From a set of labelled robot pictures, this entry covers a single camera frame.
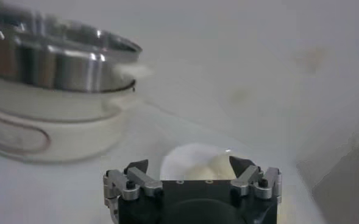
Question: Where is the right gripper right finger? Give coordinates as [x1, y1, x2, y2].
[229, 155, 283, 201]

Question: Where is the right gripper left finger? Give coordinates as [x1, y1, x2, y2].
[102, 158, 164, 201]

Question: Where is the white steamed baozi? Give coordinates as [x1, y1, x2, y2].
[182, 153, 236, 181]

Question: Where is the stainless steel steamer basket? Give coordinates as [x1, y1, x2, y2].
[0, 7, 143, 94]

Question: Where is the round white plate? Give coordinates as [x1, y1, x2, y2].
[159, 142, 240, 181]

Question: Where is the white electric cooking pot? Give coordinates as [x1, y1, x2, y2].
[0, 63, 154, 164]

